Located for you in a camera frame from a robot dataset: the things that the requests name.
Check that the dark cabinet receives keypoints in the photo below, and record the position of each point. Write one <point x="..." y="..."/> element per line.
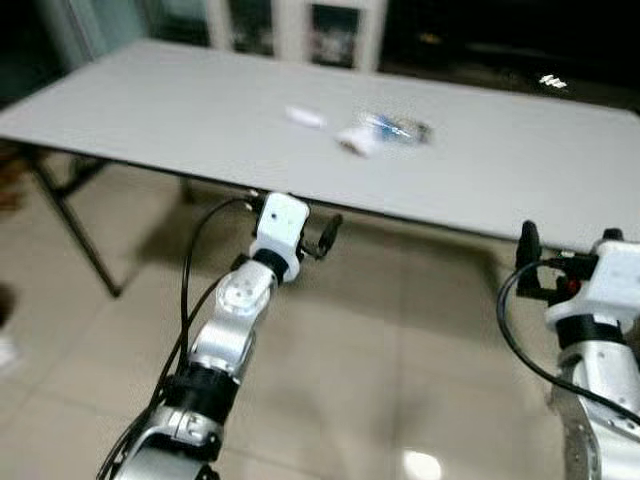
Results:
<point x="500" y="40"/>

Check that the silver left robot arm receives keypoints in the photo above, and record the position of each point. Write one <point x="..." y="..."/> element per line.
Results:
<point x="232" y="320"/>

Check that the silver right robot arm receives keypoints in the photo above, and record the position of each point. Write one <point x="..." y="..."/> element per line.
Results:
<point x="600" y="375"/>

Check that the white glass door cabinet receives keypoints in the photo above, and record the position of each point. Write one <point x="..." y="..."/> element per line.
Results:
<point x="292" y="25"/>

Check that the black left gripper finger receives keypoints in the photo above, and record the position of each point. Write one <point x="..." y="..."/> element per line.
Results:
<point x="331" y="232"/>

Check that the crushed white paper roll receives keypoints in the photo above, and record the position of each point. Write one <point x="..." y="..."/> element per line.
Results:
<point x="358" y="141"/>

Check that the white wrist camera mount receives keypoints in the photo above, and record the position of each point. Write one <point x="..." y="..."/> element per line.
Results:
<point x="280" y="225"/>
<point x="612" y="280"/>

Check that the clear plastic water bottle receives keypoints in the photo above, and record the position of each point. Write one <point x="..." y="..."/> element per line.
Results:
<point x="405" y="128"/>

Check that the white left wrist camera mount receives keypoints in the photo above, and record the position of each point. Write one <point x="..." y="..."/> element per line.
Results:
<point x="280" y="225"/>

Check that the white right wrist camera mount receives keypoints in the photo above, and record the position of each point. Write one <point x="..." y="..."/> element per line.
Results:
<point x="612" y="280"/>

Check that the white folded tissue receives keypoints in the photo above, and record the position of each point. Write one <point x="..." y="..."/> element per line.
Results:
<point x="305" y="116"/>

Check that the black folding table leg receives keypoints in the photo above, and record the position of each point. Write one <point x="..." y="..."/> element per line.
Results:
<point x="75" y="230"/>

